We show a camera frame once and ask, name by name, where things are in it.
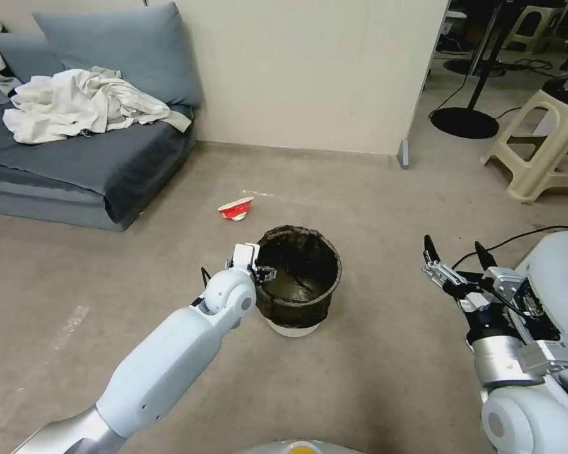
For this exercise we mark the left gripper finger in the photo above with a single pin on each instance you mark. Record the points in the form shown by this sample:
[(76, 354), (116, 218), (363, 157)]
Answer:
[(266, 273), (228, 264)]

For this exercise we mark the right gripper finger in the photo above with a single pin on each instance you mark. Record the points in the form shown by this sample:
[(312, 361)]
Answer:
[(501, 280), (439, 272)]

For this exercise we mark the black trash bag liner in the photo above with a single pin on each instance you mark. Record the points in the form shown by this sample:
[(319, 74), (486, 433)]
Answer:
[(325, 293)]

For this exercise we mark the white round trash can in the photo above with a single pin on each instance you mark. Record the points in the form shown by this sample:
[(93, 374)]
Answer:
[(294, 331)]

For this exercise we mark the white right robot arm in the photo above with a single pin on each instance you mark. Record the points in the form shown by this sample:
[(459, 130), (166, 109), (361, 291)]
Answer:
[(516, 411)]

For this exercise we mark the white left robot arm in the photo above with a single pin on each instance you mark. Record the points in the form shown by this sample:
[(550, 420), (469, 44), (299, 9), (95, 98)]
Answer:
[(170, 359)]

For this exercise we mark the black round-base floor stand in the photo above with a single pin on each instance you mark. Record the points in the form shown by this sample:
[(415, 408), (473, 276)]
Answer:
[(464, 122)]

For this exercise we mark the crushed red paper cup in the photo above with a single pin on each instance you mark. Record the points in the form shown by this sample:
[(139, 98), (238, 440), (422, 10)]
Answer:
[(235, 210)]

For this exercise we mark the grey partition foot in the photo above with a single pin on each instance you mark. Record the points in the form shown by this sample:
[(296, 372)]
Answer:
[(404, 153)]

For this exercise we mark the large beige plastic stool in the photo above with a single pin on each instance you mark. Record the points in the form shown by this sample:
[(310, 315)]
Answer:
[(530, 142)]

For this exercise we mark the blue-grey sofa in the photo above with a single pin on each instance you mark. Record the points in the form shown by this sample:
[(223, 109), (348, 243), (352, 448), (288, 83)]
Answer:
[(75, 161)]

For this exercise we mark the black flat stand base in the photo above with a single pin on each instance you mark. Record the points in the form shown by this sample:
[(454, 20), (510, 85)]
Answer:
[(473, 67)]

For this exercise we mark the crumpled white cloth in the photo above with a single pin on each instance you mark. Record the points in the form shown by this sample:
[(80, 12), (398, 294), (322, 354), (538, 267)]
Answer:
[(75, 106)]

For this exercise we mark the large blue-grey cushion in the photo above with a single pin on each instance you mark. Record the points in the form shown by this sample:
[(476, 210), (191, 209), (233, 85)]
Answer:
[(132, 52)]

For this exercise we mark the small beige plastic stool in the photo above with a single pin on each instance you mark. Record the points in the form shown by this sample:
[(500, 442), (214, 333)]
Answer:
[(532, 26)]

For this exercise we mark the small blue-grey cushion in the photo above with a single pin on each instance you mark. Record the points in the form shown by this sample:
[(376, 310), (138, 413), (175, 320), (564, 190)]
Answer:
[(26, 59)]

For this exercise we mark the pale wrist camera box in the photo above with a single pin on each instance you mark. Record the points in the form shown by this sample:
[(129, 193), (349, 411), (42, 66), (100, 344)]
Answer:
[(476, 301), (244, 256)]

